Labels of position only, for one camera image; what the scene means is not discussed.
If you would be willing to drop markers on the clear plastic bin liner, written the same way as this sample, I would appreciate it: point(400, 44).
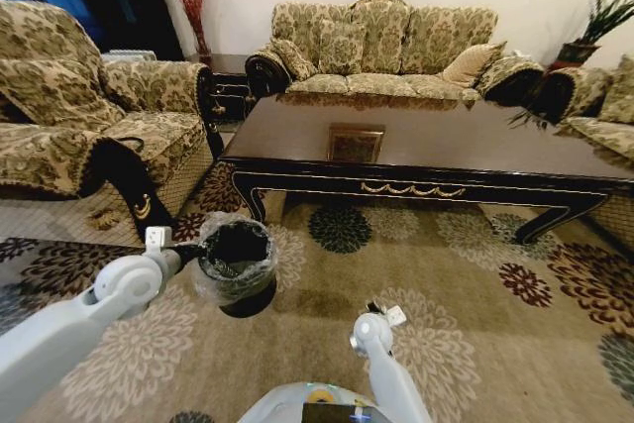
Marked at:
point(210, 230)

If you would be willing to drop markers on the black round trash bin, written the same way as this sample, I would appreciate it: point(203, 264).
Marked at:
point(238, 284)

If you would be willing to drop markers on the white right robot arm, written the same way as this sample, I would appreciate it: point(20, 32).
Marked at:
point(391, 378)

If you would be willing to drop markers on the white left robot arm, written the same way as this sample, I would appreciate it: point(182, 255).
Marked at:
point(49, 339)

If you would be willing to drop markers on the floral patterned rug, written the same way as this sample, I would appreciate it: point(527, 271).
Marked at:
point(446, 294)

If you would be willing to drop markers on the white robot front shell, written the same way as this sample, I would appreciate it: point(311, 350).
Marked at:
point(317, 405)

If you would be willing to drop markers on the floral armchair with dark arms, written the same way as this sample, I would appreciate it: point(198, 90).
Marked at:
point(158, 136)

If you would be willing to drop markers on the dark wooden coffee table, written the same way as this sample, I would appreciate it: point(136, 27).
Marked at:
point(421, 140)

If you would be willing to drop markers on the dark wooden side table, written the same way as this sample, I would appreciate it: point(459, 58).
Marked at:
point(229, 81)

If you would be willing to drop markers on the white radiator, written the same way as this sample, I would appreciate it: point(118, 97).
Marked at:
point(131, 55)

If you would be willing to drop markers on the floral bolster cushion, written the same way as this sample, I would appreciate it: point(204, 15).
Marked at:
point(293, 59)

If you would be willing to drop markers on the square floral cushion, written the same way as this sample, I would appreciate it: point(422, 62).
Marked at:
point(343, 46)

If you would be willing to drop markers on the floral three-seat sofa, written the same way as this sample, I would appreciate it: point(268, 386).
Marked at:
point(386, 46)

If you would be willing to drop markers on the beige ribbed cushion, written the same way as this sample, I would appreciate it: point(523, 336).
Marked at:
point(470, 64)

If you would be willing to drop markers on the floral armchair with cushion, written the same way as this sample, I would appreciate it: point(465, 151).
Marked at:
point(599, 136)

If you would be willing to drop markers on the floral armchair cushion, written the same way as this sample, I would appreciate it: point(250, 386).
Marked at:
point(618, 91)

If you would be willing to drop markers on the green potted plant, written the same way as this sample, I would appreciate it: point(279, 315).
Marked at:
point(606, 12)

